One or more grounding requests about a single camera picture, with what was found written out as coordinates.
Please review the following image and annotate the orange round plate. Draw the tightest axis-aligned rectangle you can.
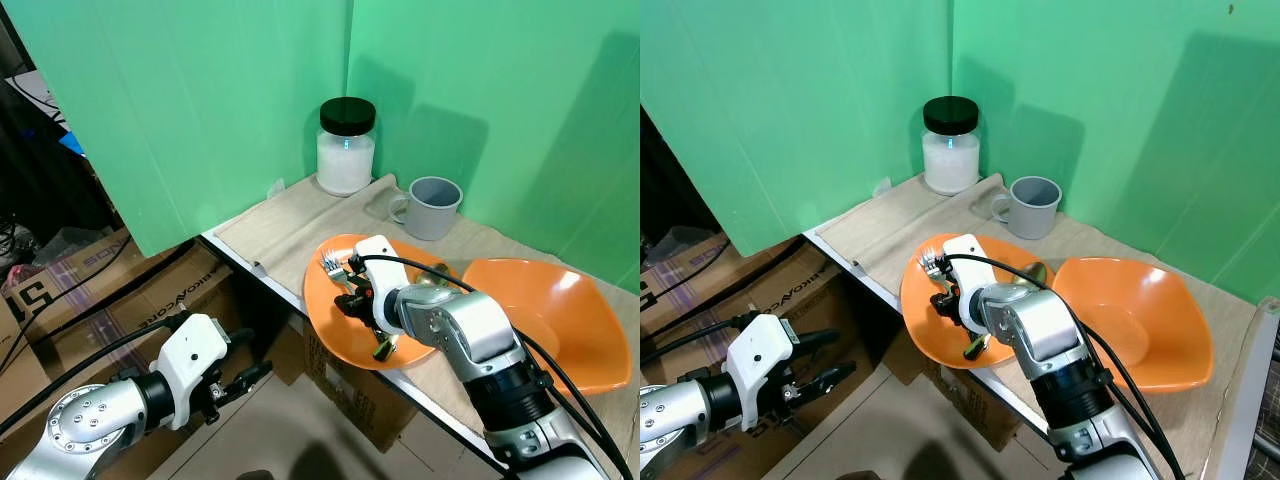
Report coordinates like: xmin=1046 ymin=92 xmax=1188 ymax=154
xmin=302 ymin=233 xmax=471 ymax=372
xmin=899 ymin=233 xmax=1061 ymax=371

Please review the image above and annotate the printed cardboard box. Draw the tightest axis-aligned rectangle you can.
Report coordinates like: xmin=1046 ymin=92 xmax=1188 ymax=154
xmin=700 ymin=255 xmax=906 ymax=401
xmin=0 ymin=228 xmax=136 ymax=401
xmin=100 ymin=245 xmax=301 ymax=401
xmin=640 ymin=232 xmax=736 ymax=341

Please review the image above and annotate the beige table cloth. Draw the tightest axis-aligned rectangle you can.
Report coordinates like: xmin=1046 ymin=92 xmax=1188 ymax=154
xmin=815 ymin=172 xmax=1263 ymax=480
xmin=213 ymin=172 xmax=641 ymax=480

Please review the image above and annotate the plain cardboard box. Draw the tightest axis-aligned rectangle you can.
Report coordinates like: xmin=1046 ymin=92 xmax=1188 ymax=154
xmin=298 ymin=318 xmax=421 ymax=453
xmin=895 ymin=330 xmax=1021 ymax=451

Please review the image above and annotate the grey mug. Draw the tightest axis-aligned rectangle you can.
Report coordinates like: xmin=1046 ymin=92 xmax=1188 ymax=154
xmin=990 ymin=176 xmax=1063 ymax=241
xmin=388 ymin=176 xmax=464 ymax=242

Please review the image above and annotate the glass jar with black lid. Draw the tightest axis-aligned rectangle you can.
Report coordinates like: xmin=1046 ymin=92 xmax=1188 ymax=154
xmin=922 ymin=96 xmax=983 ymax=196
xmin=316 ymin=97 xmax=379 ymax=198

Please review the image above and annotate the orange square bowl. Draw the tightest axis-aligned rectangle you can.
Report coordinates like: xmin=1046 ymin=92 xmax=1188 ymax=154
xmin=1052 ymin=256 xmax=1215 ymax=394
xmin=460 ymin=257 xmax=633 ymax=398

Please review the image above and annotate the green backdrop panel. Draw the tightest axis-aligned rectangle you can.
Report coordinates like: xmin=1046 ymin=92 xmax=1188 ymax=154
xmin=10 ymin=0 xmax=353 ymax=259
xmin=345 ymin=0 xmax=641 ymax=296
xmin=948 ymin=0 xmax=1280 ymax=306
xmin=640 ymin=0 xmax=953 ymax=259

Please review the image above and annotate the black fabric sheet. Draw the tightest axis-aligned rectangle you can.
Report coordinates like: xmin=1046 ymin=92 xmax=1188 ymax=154
xmin=0 ymin=15 xmax=126 ymax=261

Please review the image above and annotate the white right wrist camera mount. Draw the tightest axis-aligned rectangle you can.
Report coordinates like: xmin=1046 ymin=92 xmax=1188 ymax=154
xmin=353 ymin=236 xmax=403 ymax=337
xmin=940 ymin=234 xmax=991 ymax=336

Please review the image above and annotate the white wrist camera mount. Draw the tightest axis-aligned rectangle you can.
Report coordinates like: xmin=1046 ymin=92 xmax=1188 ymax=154
xmin=353 ymin=236 xmax=403 ymax=337
xmin=724 ymin=313 xmax=803 ymax=432
xmin=157 ymin=313 xmax=232 ymax=432
xmin=940 ymin=234 xmax=991 ymax=336

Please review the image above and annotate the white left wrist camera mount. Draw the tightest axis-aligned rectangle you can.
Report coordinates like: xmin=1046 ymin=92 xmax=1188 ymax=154
xmin=724 ymin=313 xmax=803 ymax=432
xmin=157 ymin=313 xmax=232 ymax=432

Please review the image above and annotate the silver metal rail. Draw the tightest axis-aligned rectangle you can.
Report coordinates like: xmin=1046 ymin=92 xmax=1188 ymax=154
xmin=1205 ymin=295 xmax=1280 ymax=480

